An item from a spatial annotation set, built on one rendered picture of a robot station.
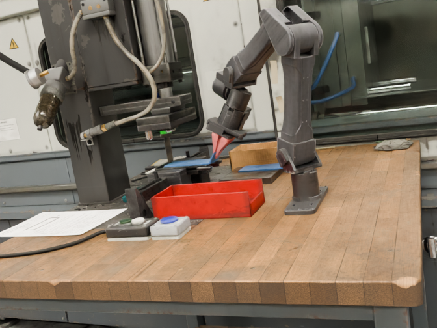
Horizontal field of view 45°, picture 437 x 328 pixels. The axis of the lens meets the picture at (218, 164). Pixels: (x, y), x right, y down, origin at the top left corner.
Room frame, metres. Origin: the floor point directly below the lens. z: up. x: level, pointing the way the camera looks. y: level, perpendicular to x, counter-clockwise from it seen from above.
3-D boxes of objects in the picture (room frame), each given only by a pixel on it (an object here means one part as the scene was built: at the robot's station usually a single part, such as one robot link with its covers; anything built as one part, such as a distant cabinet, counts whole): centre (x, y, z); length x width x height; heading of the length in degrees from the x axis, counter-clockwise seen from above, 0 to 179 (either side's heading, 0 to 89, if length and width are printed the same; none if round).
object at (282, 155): (1.22, -0.19, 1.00); 0.09 x 0.06 x 0.06; 118
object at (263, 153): (1.70, -0.18, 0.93); 0.25 x 0.13 x 0.08; 68
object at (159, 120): (1.52, 0.19, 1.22); 0.26 x 0.18 x 0.30; 68
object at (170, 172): (1.51, 0.12, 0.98); 0.20 x 0.10 x 0.01; 158
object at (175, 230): (1.12, 0.13, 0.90); 0.07 x 0.07 x 0.06; 68
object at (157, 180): (1.34, 0.18, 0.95); 0.15 x 0.03 x 0.10; 158
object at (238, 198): (1.26, 0.04, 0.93); 0.25 x 0.12 x 0.06; 68
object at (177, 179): (1.51, 0.12, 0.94); 0.20 x 0.10 x 0.07; 158
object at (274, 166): (1.58, -0.14, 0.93); 0.15 x 0.07 x 0.03; 67
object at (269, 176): (1.56, -0.10, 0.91); 0.17 x 0.16 x 0.02; 158
